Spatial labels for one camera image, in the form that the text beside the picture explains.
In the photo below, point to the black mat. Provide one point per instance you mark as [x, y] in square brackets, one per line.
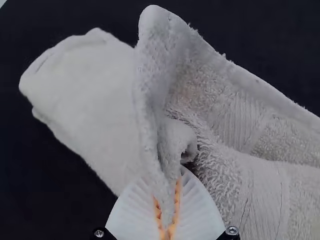
[50, 195]

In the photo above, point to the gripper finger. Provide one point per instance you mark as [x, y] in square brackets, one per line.
[197, 212]
[132, 212]

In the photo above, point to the pale towel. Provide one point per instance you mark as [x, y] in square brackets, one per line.
[100, 100]

